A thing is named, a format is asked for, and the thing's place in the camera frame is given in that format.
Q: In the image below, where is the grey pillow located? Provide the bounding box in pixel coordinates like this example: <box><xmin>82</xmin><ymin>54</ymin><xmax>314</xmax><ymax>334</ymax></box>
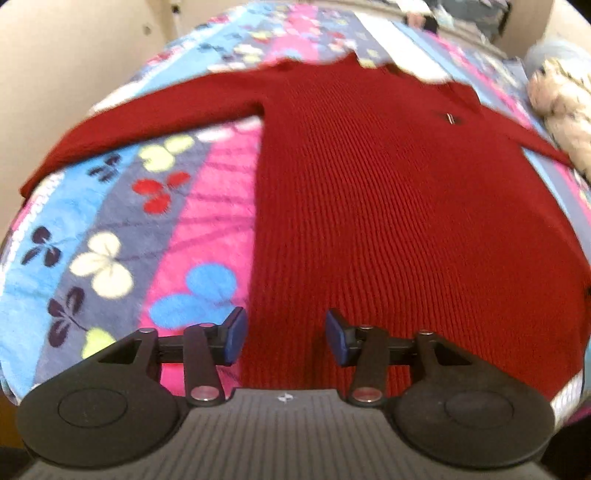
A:
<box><xmin>522</xmin><ymin>39</ymin><xmax>591</xmax><ymax>75</ymax></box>

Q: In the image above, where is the red knit sweater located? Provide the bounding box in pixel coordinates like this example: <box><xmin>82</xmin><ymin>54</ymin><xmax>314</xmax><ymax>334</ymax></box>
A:
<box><xmin>18</xmin><ymin>52</ymin><xmax>591</xmax><ymax>402</ymax></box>

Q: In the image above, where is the cream star-print duvet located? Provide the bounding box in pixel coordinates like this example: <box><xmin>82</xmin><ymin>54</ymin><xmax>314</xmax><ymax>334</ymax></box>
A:
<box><xmin>526</xmin><ymin>58</ymin><xmax>591</xmax><ymax>181</ymax></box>

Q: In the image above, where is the floral striped blanket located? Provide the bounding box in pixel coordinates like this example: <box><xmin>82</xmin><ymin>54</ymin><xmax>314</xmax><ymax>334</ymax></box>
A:
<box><xmin>0</xmin><ymin>0</ymin><xmax>591</xmax><ymax>416</ymax></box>

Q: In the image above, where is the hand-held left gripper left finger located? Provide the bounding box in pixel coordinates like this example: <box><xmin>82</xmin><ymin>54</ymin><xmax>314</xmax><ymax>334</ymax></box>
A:
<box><xmin>92</xmin><ymin>306</ymin><xmax>247</xmax><ymax>408</ymax></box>

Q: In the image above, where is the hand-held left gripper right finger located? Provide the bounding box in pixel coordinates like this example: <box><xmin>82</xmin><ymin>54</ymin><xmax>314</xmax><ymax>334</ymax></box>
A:
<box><xmin>325</xmin><ymin>308</ymin><xmax>485</xmax><ymax>408</ymax></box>

